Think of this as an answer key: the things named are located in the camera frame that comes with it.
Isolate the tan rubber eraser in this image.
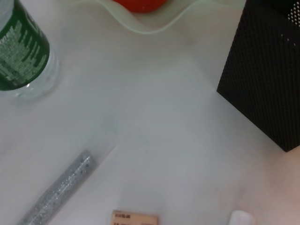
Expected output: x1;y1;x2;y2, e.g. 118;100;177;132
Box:
112;210;159;225

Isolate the red orange fruit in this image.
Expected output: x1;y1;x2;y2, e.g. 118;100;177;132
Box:
112;0;168;13

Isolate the grey glitter pen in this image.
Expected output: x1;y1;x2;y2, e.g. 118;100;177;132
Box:
17;150;97;225

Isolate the green utility knife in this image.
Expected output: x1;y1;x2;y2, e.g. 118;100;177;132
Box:
229;210;255;225

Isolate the green label water bottle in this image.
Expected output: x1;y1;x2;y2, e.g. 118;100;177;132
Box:
0;0;60;99

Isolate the green glass fruit plate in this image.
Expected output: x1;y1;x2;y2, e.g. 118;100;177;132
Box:
97;0;247;35

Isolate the black mesh pen holder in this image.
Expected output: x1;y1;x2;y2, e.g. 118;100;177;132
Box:
217;0;300;153

